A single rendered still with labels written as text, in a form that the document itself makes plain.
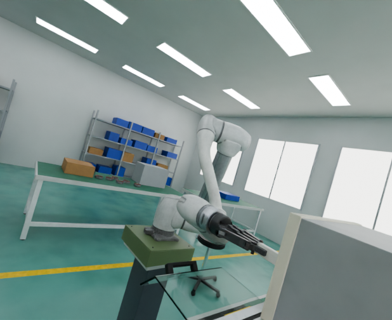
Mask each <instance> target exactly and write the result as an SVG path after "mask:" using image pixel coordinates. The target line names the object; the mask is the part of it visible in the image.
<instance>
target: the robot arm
mask: <svg viewBox="0 0 392 320"><path fill-rule="evenodd" d="M213 142H216V143H217V146H216V149H217V152H216V155H215V157H214V159H213V162H212V160H211V146H212V143H213ZM250 144H251V136H250V134H248V132H246V130H244V129H242V128H241V127H240V126H237V125H235V124H232V123H229V122H225V121H222V120H220V119H217V118H215V117H214V116H213V115H211V114H206V115H204V116H203V117H202V118H201V120H200V121H199V123H198V126H197V148H198V156H199V162H200V167H201V170H202V174H203V177H204V184H203V186H202V188H201V191H200V194H199V196H195V195H191V194H185V195H183V196H182V197H179V196H177V195H173V194H168V195H167V196H166V197H164V198H163V200H162V201H161V202H160V204H159V206H158V208H157V211H156V213H155V217H154V222H153V224H152V227H145V228H144V233H145V234H148V235H151V236H152V237H153V238H154V240H155V241H177V242H178V241H179V238H177V237H176V236H175V235H174V231H175V229H183V230H185V231H188V232H193V233H196V234H202V235H203V236H204V237H205V238H206V239H207V240H208V241H210V242H212V243H214V244H217V245H220V244H226V243H227V242H228V241H229V242H231V243H233V244H236V245H237V246H239V247H241V248H243V249H245V250H246V251H249V250H251V254H252V255H253V254H254V252H255V253H256V254H258V255H259V256H261V257H263V258H264V259H266V260H267V261H269V262H271V263H272V264H274V265H275V263H276V261H277V257H278V252H277V251H275V250H273V249H272V248H270V247H268V246H267V245H265V244H263V243H264V242H263V240H260V239H259V238H257V237H256V236H254V235H253V234H251V233H250V232H248V231H247V230H246V229H243V230H242V229H240V228H238V226H236V225H232V220H231V218H230V217H228V216H227V215H226V212H225V211H224V210H223V209H222V205H221V198H220V194H219V186H220V184H221V182H222V179H223V178H224V175H225V173H226V171H227V169H228V166H229V164H230V162H231V160H232V158H233V157H235V156H236V155H237V154H238V153H239V152H240V151H241V152H242V151H245V150H247V149H248V148H249V146H250Z"/></svg>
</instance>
